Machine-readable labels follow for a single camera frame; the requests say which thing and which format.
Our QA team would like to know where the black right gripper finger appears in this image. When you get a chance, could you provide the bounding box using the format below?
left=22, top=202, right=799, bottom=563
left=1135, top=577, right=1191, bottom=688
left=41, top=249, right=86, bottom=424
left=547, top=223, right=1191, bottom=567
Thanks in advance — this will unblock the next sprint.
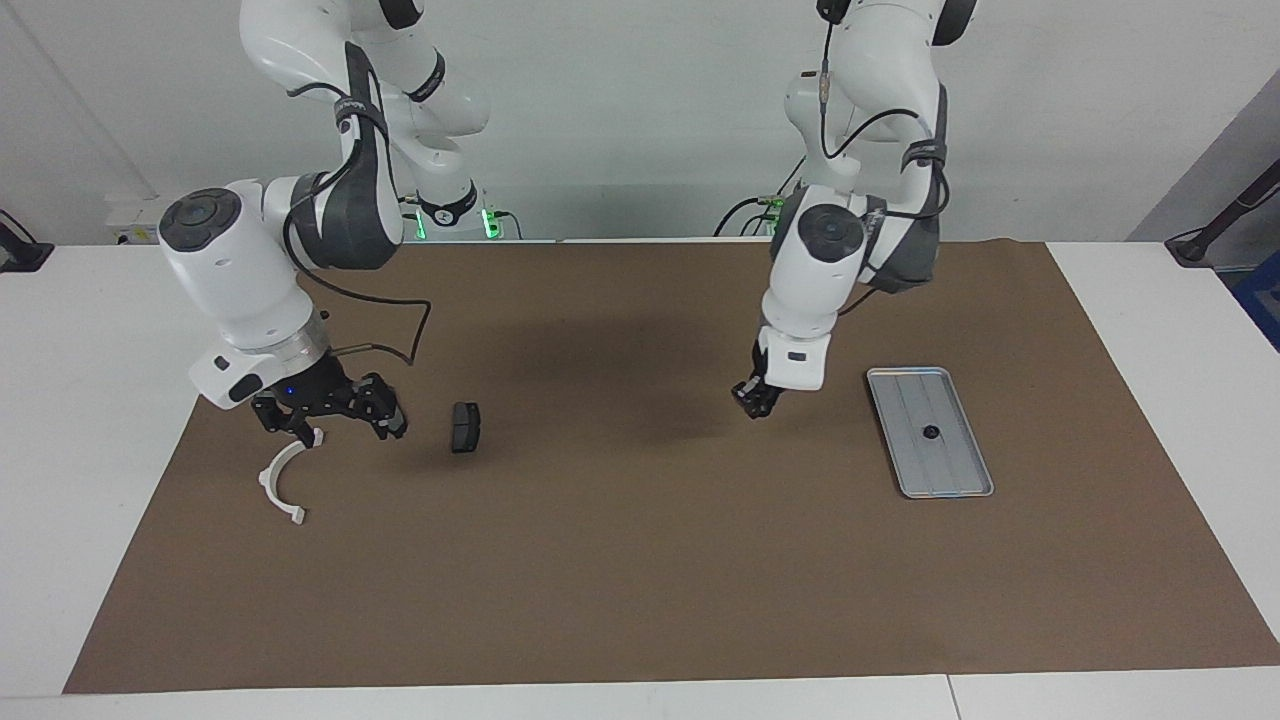
left=360, top=373, right=408, bottom=441
left=252, top=398, right=321, bottom=448

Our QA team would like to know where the silver ribbed metal tray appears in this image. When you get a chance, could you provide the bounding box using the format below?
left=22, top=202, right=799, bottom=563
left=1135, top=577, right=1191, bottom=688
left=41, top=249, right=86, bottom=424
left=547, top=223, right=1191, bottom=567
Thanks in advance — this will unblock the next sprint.
left=866, top=367, right=995, bottom=499

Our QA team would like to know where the brown paper table mat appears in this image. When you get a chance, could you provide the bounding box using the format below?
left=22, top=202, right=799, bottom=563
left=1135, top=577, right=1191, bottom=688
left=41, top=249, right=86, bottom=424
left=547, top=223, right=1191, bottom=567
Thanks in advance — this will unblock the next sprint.
left=62, top=238, right=1280, bottom=694

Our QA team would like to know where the black angled stand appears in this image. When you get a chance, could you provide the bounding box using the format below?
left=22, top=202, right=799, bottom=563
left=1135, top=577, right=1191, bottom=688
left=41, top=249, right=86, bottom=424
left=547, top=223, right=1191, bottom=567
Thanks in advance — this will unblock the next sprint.
left=1165, top=160, right=1280, bottom=269

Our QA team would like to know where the blue crate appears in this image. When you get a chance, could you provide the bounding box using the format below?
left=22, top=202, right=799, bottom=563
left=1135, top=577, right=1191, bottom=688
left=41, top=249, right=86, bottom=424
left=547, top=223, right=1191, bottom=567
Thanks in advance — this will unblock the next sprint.
left=1230, top=250, right=1280, bottom=353

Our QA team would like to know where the white semicircular plastic bracket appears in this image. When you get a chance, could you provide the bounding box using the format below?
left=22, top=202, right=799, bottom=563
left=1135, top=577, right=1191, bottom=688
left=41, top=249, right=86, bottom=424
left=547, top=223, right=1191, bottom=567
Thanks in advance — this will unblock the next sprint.
left=258, top=428, right=323, bottom=526

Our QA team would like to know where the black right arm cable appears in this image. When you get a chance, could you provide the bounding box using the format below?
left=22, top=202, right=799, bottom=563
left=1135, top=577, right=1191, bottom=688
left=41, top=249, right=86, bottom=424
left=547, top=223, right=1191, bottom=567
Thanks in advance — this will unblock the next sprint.
left=283, top=45, right=433, bottom=366

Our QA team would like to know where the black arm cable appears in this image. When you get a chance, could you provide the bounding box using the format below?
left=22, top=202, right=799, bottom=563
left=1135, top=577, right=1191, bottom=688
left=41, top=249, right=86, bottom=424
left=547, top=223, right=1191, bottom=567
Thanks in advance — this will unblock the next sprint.
left=812, top=0, right=949, bottom=223
left=283, top=45, right=433, bottom=366

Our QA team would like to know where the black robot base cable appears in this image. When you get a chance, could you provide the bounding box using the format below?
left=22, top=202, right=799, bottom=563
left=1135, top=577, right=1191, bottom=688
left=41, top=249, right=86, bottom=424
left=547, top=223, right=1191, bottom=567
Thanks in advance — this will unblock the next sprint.
left=713, top=158, right=806, bottom=239

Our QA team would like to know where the white wall socket box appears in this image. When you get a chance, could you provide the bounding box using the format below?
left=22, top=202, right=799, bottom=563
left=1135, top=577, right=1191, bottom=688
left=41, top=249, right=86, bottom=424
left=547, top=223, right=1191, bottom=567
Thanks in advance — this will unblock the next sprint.
left=105, top=195, right=166, bottom=246

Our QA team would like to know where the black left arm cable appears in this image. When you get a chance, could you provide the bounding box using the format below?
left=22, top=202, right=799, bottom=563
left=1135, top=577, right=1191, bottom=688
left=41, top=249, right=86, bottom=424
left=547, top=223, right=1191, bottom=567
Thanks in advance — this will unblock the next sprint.
left=812, top=0, right=949, bottom=223

